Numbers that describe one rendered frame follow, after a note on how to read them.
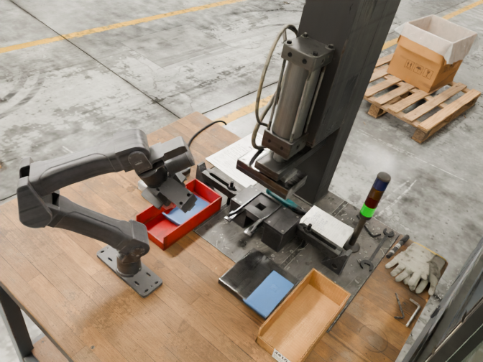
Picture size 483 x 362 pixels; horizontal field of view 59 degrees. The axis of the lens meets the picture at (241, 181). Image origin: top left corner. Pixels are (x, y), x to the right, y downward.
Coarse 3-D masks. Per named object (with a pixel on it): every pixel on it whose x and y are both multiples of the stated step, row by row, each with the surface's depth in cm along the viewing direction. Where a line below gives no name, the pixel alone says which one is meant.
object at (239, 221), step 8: (232, 208) 134; (240, 216) 133; (248, 216) 131; (240, 224) 135; (296, 224) 130; (264, 232) 129; (272, 232) 127; (288, 232) 127; (264, 240) 131; (272, 240) 128; (280, 240) 126; (288, 240) 132; (272, 248) 130; (280, 248) 130
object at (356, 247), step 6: (378, 174) 118; (384, 174) 118; (384, 180) 116; (360, 216) 127; (360, 222) 129; (360, 228) 130; (354, 234) 132; (348, 240) 137; (354, 240) 134; (348, 246) 135; (354, 246) 135; (354, 252) 134
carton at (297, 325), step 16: (320, 272) 118; (304, 288) 121; (320, 288) 120; (336, 288) 116; (288, 304) 114; (304, 304) 117; (320, 304) 118; (336, 304) 118; (272, 320) 108; (288, 320) 112; (304, 320) 113; (320, 320) 114; (272, 336) 108; (288, 336) 109; (304, 336) 110; (320, 336) 105; (272, 352) 104; (288, 352) 106; (304, 352) 106
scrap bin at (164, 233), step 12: (192, 180) 139; (204, 192) 140; (216, 192) 137; (216, 204) 136; (144, 216) 128; (156, 216) 133; (192, 216) 127; (204, 216) 133; (156, 228) 129; (168, 228) 130; (180, 228) 125; (192, 228) 131; (156, 240) 124; (168, 240) 122
